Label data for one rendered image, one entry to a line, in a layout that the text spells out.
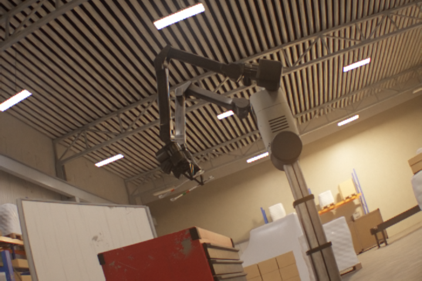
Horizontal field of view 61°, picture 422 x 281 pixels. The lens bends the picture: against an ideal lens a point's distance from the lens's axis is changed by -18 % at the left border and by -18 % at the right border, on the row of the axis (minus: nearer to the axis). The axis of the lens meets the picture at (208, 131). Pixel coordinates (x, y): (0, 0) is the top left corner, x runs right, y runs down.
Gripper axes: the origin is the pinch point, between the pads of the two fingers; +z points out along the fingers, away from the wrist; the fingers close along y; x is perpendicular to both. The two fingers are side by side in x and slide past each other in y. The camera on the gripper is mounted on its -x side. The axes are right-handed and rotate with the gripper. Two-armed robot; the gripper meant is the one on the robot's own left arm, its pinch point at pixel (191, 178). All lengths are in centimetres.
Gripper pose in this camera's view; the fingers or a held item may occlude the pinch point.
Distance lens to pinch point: 205.5
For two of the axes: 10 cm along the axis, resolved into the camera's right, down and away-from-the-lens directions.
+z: 4.7, 7.8, -4.1
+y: -3.0, -2.9, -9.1
